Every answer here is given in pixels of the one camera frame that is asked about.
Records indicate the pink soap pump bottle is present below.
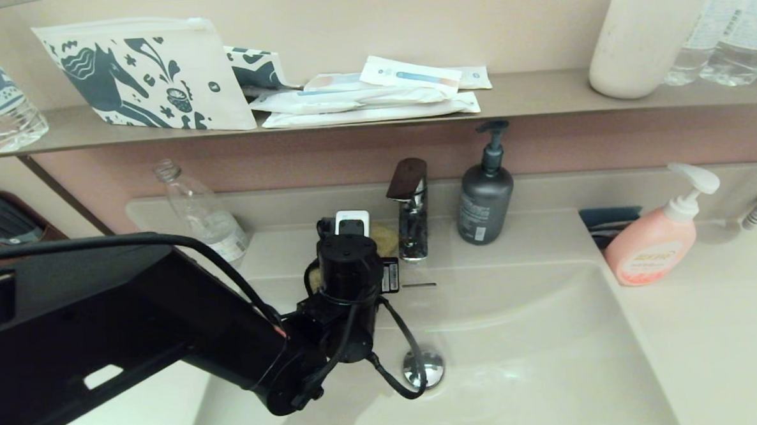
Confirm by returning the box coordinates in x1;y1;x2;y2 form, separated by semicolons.
600;161;725;288

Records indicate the long white sealed packet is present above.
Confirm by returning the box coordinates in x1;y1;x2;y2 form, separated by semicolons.
249;82;451;117
260;91;482;129

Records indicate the dark grey pump bottle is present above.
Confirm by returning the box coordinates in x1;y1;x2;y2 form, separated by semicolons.
453;120;517;247

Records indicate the white packet with orange print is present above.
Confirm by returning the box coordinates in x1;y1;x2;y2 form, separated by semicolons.
303;71;374;93

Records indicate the white sink basin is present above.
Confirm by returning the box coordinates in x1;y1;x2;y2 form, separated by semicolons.
180;257;682;425

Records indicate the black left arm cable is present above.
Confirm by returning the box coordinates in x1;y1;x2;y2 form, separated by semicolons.
0;220;430;419

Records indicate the brown hanging holder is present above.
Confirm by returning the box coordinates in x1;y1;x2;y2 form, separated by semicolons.
0;188;71;252

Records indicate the dark blue box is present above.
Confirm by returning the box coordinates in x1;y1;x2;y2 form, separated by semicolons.
578;206;645;252

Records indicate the chrome drain stopper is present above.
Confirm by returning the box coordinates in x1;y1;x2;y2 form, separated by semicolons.
402;345;446;391

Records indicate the empty clear plastic bottle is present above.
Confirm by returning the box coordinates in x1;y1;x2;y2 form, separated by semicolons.
153;156;251;267

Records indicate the tall white cup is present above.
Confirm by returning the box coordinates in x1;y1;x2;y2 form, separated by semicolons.
586;0;721;101

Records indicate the brown wall shelf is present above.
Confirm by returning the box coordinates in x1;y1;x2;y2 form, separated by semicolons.
0;61;757;160

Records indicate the yellow cloth with black trim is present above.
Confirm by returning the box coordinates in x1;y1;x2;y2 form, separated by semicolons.
306;221;403;293

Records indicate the small white square packet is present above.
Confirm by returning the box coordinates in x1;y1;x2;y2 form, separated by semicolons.
454;64;494;92

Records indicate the chrome faucet with dark lever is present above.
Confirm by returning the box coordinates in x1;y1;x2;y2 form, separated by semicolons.
384;158;432;264

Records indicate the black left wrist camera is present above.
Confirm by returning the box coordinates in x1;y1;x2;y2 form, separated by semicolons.
377;257;401;295

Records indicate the small white blue printed pouch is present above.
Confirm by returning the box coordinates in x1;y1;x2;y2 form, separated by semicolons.
223;43;303;93

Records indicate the clear water bottle white label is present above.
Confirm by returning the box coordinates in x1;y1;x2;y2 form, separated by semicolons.
660;0;742;87
697;0;757;89

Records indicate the white packet with blue toothbrush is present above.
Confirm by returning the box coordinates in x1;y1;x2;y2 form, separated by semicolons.
359;51;464;102

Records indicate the white pouch with horse print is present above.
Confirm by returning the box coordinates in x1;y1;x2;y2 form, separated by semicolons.
31;13;257;139

